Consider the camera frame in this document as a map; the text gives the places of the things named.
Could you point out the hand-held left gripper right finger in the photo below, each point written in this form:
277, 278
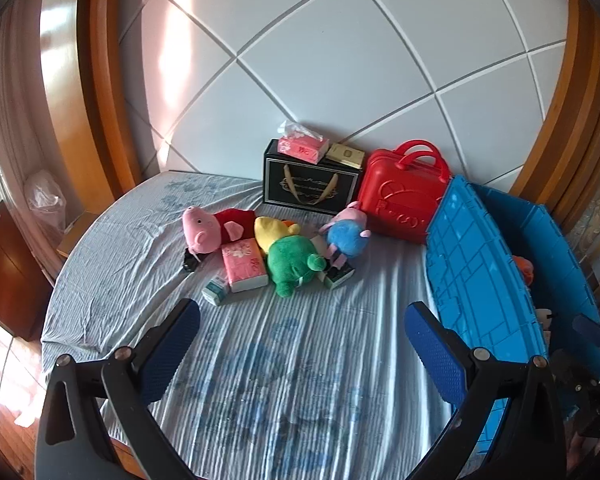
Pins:
432, 355

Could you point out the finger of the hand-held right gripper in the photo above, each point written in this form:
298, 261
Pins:
589, 329

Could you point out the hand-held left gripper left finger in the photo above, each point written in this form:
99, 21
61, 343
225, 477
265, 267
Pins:
172, 350

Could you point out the blue plastic crate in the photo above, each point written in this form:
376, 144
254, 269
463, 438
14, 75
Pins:
480, 280

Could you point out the pig plush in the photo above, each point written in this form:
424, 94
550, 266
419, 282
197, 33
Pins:
347, 237
200, 227

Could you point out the small white green box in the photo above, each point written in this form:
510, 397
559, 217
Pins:
215, 292

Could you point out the orange plush toy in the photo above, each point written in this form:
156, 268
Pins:
524, 267

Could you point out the floral pink tissue pack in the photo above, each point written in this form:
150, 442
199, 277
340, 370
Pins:
242, 265

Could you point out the white and dark green box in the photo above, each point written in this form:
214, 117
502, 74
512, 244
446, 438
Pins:
337, 277

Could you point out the pig plush in red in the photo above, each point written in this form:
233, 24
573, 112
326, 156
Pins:
200, 227

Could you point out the green plush toy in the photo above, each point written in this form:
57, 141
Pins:
290, 260

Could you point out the flat cardboard box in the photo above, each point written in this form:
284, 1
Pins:
77, 234

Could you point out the yellow plush toy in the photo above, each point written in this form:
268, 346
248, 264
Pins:
267, 232

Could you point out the red hard-shell suitcase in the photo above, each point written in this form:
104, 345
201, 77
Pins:
395, 195

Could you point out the dark wooden nightstand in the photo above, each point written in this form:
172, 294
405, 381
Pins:
10, 270

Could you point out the clear plastic bag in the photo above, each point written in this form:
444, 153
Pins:
45, 200

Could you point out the black gift box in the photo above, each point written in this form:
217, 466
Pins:
280, 185

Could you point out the flat yellow box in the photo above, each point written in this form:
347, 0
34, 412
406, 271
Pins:
345, 156

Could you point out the white padded headboard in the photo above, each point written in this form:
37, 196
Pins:
330, 60

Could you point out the sheer curtain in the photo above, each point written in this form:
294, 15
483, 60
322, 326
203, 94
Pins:
15, 75

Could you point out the wooden headboard frame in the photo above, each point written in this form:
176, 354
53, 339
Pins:
100, 85

